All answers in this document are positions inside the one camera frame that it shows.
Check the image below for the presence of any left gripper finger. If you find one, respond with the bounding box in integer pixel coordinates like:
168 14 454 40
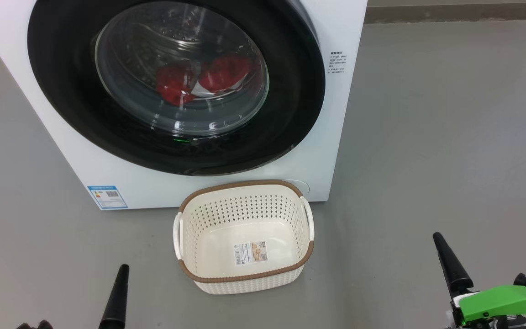
99 264 130 329

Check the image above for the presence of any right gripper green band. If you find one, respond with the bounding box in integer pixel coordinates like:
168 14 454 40
433 232 526 329

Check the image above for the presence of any black round glass washer door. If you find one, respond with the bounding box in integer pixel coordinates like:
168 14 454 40
27 0 326 176

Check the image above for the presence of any red and white garment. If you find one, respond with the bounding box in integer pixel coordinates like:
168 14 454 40
156 55 252 106

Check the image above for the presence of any cream basket with brown rim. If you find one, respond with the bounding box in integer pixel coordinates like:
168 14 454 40
173 180 315 295

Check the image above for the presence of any white front-load washing machine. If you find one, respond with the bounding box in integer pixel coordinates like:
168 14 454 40
0 0 368 211

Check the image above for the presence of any blue energy label sticker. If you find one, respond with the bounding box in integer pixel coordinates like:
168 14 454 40
87 185 128 210

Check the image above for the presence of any paper product label sticker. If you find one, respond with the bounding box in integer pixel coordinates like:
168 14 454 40
233 241 268 265

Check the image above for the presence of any round white filter cover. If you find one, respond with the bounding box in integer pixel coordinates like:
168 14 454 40
284 179 310 198

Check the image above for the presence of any grey wall baseboard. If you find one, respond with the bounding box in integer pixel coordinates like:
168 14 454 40
364 2 526 24

